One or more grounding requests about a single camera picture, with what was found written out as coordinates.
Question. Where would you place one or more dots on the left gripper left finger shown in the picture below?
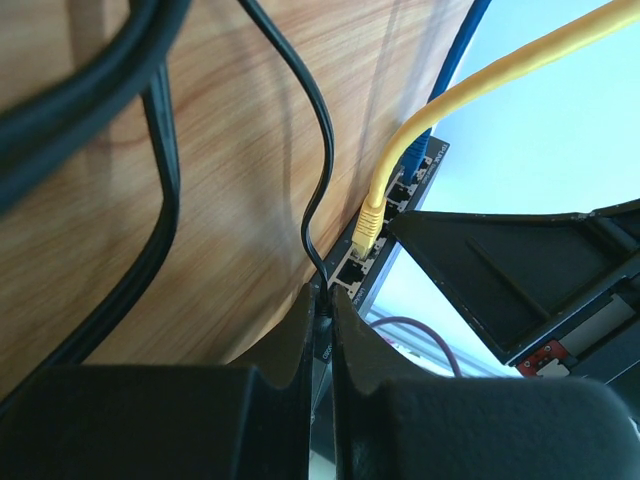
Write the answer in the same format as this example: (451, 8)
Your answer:
(249, 419)

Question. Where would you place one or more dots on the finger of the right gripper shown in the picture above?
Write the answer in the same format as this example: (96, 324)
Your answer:
(518, 280)

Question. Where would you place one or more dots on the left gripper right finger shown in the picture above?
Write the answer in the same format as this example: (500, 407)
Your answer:
(394, 420)

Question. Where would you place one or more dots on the black network switch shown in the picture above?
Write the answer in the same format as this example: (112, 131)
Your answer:
(363, 278)

